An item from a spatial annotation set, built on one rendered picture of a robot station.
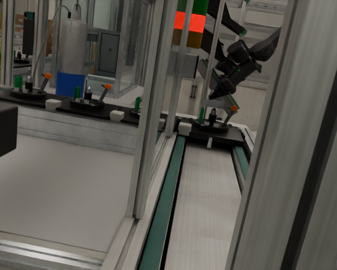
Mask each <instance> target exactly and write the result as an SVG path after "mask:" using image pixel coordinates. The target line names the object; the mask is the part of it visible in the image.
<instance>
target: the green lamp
mask: <svg viewBox="0 0 337 270"><path fill-rule="evenodd" d="M208 1H209V0H194V1H193V8H192V14H198V15H202V16H206V13H207V7H208Z"/></svg>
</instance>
